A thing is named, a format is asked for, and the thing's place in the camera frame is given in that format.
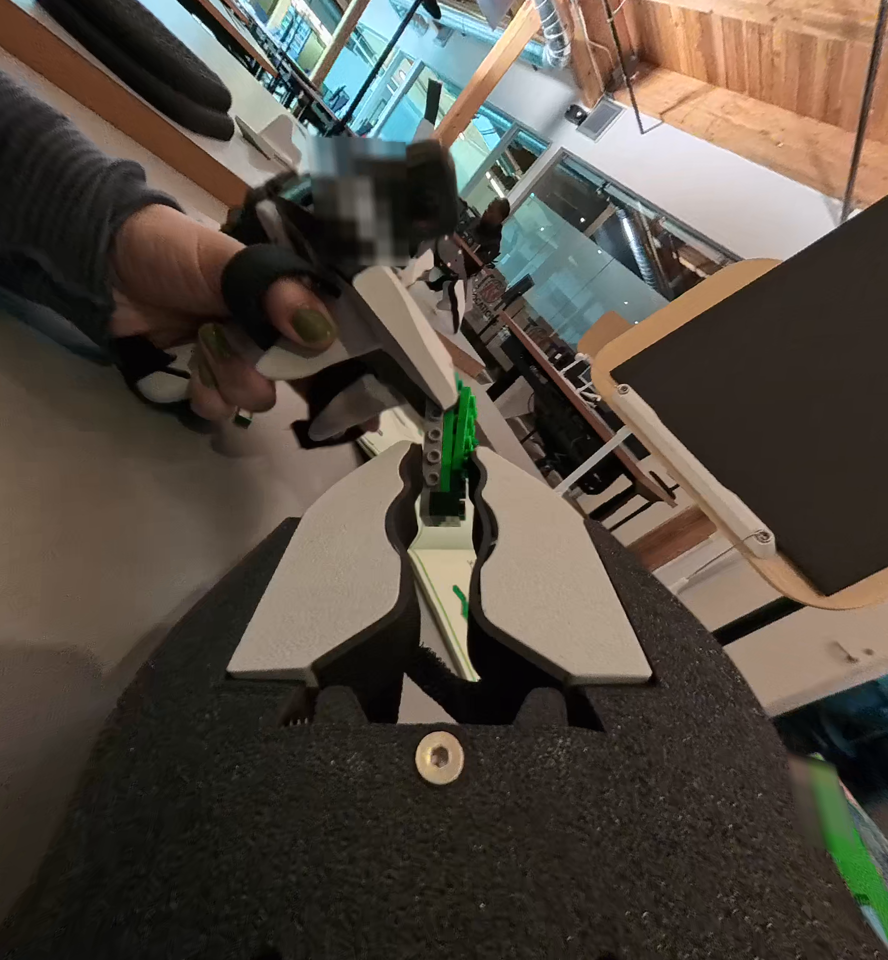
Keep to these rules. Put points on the person's left forearm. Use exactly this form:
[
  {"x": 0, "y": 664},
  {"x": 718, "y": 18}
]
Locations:
[{"x": 31, "y": 187}]

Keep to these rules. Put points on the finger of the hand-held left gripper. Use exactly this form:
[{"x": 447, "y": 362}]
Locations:
[
  {"x": 403, "y": 337},
  {"x": 339, "y": 412}
]

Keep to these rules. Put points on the person's left hand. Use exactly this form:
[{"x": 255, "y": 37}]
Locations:
[{"x": 166, "y": 277}]

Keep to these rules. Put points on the green flat object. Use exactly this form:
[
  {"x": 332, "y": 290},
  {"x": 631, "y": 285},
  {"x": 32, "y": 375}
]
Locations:
[{"x": 856, "y": 870}]

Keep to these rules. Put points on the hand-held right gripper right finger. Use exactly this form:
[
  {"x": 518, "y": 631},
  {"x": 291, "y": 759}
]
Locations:
[{"x": 556, "y": 592}]

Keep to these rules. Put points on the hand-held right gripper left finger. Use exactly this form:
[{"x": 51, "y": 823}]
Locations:
[{"x": 324, "y": 585}]

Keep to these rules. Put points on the open instruction booklet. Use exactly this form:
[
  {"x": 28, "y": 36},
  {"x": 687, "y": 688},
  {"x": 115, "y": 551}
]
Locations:
[{"x": 444, "y": 592}]

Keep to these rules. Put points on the wall vent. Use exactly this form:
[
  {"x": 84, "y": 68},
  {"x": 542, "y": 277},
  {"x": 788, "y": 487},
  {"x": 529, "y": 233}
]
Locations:
[{"x": 600, "y": 120}]

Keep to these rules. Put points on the green grey brick assembly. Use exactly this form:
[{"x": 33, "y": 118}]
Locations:
[{"x": 459, "y": 442}]

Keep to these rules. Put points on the black cushion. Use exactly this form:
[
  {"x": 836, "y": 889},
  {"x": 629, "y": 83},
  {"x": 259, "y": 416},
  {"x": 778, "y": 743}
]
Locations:
[{"x": 136, "y": 60}]

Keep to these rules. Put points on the black panel wooden frame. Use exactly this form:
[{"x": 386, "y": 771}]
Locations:
[{"x": 789, "y": 390}]

